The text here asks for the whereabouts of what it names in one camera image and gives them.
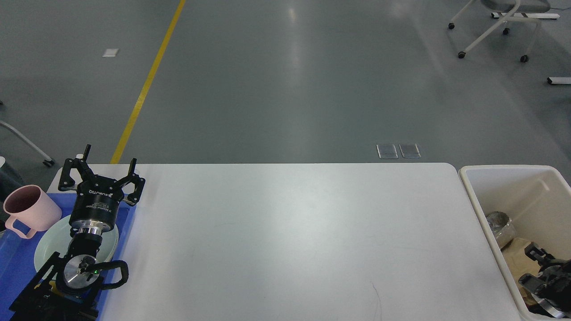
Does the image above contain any floor outlet cover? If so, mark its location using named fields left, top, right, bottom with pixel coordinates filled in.
left=377, top=144, right=399, bottom=159
left=398, top=144, right=422, bottom=159

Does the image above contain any aluminium foil tray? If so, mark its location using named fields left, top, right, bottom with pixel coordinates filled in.
left=485, top=211, right=517, bottom=249

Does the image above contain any white plastic bin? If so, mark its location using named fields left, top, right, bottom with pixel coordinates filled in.
left=459, top=165, right=571, bottom=321

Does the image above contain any white office chair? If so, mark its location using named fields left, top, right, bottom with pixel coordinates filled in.
left=457, top=0, right=552, bottom=63

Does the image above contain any pink mug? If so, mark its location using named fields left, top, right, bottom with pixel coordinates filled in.
left=3, top=185, right=62, bottom=239

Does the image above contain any white floor bar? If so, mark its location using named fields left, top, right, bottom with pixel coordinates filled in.
left=547, top=77, right=571, bottom=85

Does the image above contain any light green plate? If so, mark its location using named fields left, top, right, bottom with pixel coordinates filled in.
left=34, top=217, right=120, bottom=272

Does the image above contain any person in jeans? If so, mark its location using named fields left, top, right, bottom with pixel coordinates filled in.
left=0, top=156, right=24, bottom=236

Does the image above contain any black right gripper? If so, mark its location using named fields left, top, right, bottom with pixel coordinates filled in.
left=518, top=243, right=571, bottom=318

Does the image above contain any right floor outlet cover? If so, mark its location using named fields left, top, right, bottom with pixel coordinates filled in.
left=398, top=144, right=422, bottom=159

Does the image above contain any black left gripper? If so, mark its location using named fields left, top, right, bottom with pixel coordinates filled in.
left=58, top=144, right=146, bottom=232

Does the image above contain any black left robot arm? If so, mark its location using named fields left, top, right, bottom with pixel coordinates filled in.
left=9, top=144, right=145, bottom=321

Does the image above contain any grey chair frame left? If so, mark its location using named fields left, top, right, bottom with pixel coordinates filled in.
left=0, top=120, right=55, bottom=167

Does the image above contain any left floor outlet cover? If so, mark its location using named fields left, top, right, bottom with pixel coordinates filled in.
left=377, top=144, right=399, bottom=159

